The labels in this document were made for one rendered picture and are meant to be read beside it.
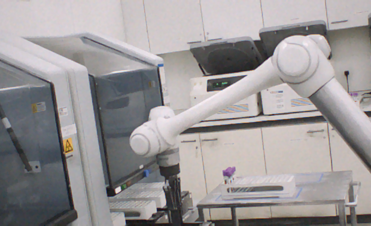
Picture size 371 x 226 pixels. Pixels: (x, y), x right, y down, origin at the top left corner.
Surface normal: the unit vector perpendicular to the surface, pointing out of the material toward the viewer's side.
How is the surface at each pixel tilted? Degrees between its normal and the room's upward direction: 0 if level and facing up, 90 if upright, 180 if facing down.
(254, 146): 90
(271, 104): 90
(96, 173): 90
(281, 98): 90
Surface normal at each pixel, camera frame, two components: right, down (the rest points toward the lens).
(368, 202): -0.32, 0.14
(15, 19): 0.93, -0.09
